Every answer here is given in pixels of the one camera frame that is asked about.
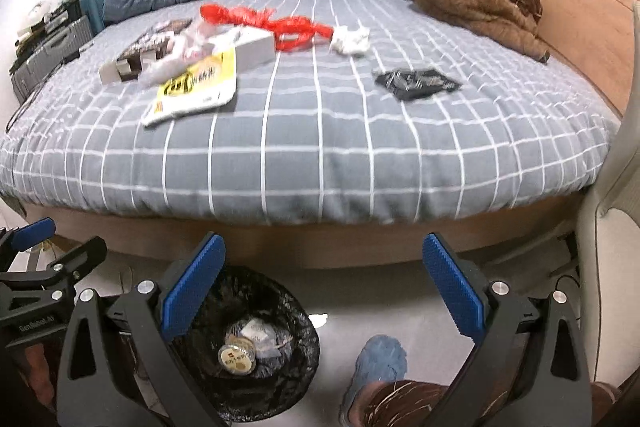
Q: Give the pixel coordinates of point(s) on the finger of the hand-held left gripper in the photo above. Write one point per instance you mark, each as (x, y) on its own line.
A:
(34, 228)
(75, 259)

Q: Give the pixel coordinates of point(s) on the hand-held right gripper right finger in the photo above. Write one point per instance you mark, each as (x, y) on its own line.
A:
(452, 289)

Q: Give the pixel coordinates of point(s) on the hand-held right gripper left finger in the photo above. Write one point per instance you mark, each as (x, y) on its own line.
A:
(192, 292)

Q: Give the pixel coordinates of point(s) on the trash bin with black liner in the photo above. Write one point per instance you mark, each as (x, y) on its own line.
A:
(292, 307)

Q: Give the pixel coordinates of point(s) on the clear bubble wrap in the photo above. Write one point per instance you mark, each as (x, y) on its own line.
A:
(162, 69)

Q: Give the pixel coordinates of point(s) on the yellow and white packet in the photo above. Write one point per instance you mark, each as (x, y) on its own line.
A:
(195, 82)

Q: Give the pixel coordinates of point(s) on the black snack wrapper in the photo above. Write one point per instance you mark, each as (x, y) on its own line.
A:
(415, 82)

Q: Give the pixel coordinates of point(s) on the brown patterned snack box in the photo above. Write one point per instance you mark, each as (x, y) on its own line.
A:
(145, 44)

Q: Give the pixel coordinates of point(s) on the white carton box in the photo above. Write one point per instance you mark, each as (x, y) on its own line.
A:
(255, 49)

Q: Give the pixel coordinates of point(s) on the clear plastic bag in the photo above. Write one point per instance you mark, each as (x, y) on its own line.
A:
(200, 34)

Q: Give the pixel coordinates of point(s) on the white tissue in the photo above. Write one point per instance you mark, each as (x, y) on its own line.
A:
(350, 39)

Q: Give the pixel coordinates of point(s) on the red plastic bag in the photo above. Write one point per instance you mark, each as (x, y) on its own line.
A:
(295, 29)

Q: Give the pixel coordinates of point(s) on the round gold lid container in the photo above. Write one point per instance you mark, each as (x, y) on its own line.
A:
(237, 358)

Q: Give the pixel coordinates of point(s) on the clear crumpled packaging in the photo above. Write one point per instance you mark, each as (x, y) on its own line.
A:
(262, 337)

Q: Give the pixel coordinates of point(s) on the white paper scrap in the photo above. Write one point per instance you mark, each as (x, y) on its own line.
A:
(317, 318)

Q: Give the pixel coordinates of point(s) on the cream chair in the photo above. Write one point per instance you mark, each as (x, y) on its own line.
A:
(610, 257)

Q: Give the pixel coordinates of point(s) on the grey suitcase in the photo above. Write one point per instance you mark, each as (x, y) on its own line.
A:
(50, 52)

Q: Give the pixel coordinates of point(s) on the grey checked bed sheet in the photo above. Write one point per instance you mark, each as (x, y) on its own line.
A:
(320, 147)

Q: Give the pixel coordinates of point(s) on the brown quilted jacket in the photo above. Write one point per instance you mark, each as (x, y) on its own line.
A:
(465, 2)

